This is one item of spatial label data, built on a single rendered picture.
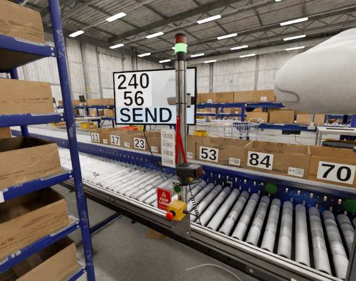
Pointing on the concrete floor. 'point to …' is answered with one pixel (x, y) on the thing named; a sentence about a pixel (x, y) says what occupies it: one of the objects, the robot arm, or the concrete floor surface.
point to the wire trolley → (234, 129)
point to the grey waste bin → (339, 144)
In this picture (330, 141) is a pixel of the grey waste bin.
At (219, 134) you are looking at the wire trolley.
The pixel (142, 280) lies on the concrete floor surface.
